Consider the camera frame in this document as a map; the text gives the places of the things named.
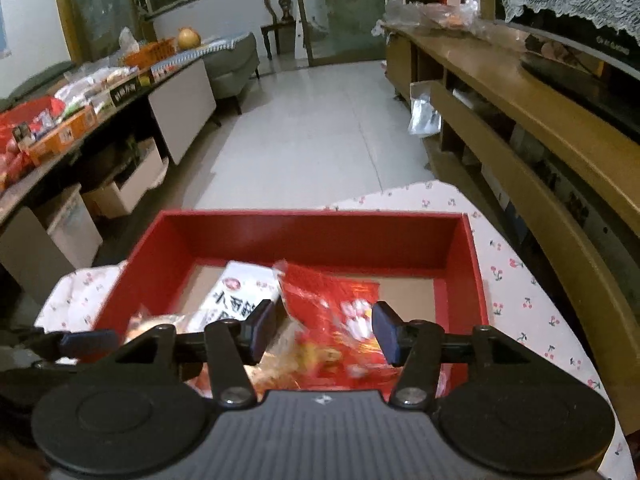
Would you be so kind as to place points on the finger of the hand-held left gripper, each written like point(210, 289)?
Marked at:
point(87, 344)

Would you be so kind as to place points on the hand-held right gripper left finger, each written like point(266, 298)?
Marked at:
point(257, 332)

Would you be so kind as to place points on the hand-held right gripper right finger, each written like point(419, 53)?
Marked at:
point(387, 334)

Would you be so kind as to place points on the white spicy strip packet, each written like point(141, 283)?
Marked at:
point(240, 285)

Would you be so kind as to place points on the red snack packet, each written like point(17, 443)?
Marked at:
point(325, 300)

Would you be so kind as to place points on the orange snack packet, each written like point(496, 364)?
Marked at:
point(160, 324)

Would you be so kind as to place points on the red cardboard box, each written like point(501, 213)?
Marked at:
point(310, 240)

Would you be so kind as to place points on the white storage bin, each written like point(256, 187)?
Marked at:
point(75, 227)

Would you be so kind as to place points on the cherry print tablecloth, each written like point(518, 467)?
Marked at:
point(520, 280)

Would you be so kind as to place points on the cardboard storage box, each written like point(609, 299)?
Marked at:
point(130, 185)

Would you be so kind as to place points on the orange cardboard box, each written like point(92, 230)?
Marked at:
point(65, 132)

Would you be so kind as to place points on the clear plastic bag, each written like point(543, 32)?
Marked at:
point(425, 110)

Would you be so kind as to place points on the red plastic bag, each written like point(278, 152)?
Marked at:
point(20, 125)

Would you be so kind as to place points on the grey side table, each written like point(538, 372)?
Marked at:
point(170, 110)

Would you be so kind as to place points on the black printed box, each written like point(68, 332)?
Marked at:
point(124, 92)

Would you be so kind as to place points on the white plastic bag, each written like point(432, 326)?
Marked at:
point(85, 87)

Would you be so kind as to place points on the grey sofa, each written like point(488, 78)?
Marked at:
point(230, 70)

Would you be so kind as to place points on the wooden television cabinet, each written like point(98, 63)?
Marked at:
point(550, 125)

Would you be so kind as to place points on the orange plastic crate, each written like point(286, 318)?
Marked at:
point(150, 52)

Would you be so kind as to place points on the yellow pomelo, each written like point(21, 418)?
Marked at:
point(189, 39)

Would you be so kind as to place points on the wooden chair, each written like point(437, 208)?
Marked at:
point(280, 15)

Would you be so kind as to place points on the crumpled clear plastic wrap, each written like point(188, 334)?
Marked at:
point(440, 17)

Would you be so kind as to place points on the glass sliding door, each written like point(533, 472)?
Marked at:
point(345, 10)

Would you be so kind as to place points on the black television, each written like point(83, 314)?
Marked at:
point(590, 70)

